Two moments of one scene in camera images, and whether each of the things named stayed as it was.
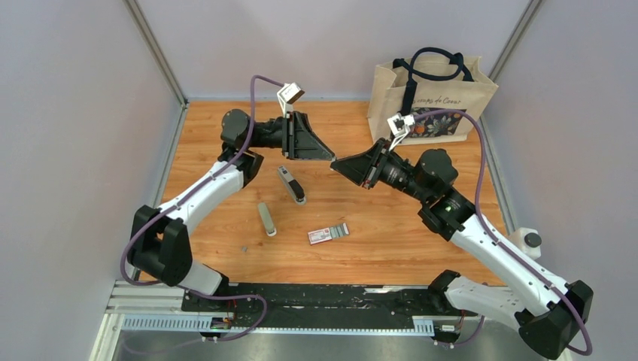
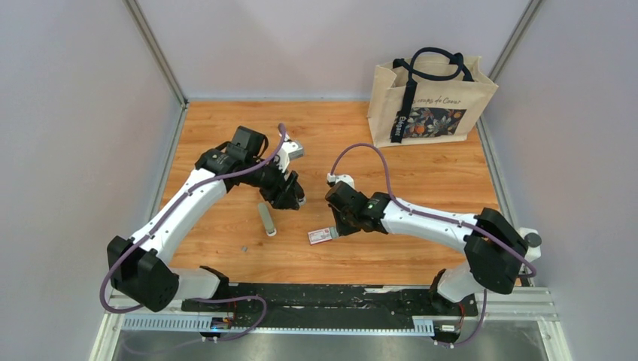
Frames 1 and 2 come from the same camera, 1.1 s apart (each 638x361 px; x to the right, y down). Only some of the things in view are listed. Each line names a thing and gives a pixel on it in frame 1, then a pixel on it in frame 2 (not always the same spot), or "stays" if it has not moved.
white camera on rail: (528, 240) stays
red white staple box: (326, 234) stays
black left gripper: (299, 141) → (282, 194)
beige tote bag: (429, 79) stays
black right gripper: (362, 168) → (342, 230)
